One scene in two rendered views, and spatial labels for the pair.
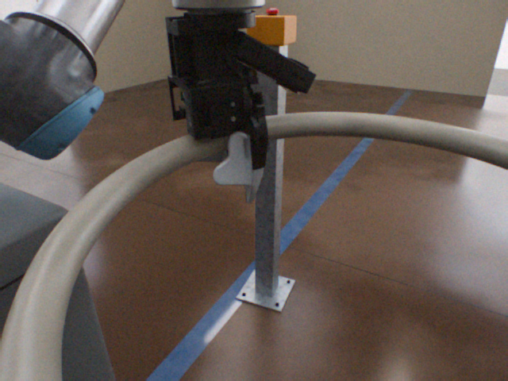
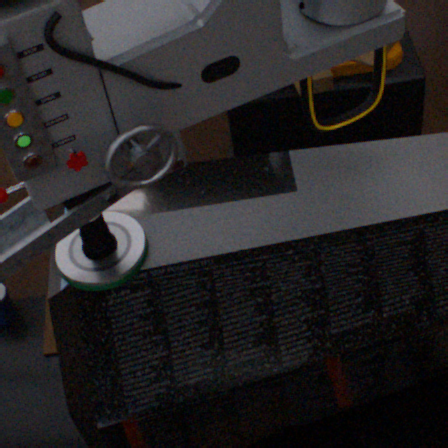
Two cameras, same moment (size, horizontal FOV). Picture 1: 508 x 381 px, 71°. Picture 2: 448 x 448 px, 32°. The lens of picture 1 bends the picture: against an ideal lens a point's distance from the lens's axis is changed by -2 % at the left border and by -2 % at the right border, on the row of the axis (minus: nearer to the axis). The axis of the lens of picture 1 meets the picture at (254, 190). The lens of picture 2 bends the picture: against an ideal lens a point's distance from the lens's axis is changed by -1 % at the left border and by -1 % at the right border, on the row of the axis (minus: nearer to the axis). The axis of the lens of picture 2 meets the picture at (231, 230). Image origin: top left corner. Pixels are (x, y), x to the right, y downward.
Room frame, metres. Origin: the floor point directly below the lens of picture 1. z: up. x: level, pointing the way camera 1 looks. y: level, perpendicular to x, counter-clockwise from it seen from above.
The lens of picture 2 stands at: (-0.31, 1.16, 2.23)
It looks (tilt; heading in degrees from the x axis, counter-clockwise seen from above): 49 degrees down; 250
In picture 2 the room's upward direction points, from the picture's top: 10 degrees counter-clockwise
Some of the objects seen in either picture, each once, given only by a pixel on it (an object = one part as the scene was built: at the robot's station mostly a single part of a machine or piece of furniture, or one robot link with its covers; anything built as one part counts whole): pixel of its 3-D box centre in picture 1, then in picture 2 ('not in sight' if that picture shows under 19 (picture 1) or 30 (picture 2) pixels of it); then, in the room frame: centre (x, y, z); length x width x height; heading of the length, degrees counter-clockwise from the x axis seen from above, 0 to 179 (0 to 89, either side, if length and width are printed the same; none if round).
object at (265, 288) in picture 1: (269, 177); not in sight; (1.20, -0.06, 0.54); 0.20 x 0.20 x 1.09; 67
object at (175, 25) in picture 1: (216, 75); not in sight; (0.40, 0.04, 1.04); 0.09 x 0.08 x 0.12; 119
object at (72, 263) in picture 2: not in sight; (100, 247); (-0.43, -0.08, 0.87); 0.21 x 0.21 x 0.01
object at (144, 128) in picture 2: not in sight; (134, 146); (-0.55, 0.04, 1.22); 0.15 x 0.10 x 0.15; 179
